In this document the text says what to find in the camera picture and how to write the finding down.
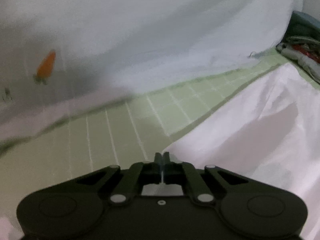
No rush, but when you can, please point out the carrot print light blue quilt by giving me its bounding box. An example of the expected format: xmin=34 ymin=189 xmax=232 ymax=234
xmin=1 ymin=0 xmax=303 ymax=146

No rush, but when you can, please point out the green grid cutting mat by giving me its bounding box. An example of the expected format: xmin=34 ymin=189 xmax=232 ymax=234
xmin=0 ymin=48 xmax=320 ymax=183

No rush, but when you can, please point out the white garment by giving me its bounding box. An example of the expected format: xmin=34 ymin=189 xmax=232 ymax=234
xmin=0 ymin=63 xmax=320 ymax=240

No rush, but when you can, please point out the grey and red clothes pile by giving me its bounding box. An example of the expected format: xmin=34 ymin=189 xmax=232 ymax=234
xmin=276 ymin=11 xmax=319 ymax=83

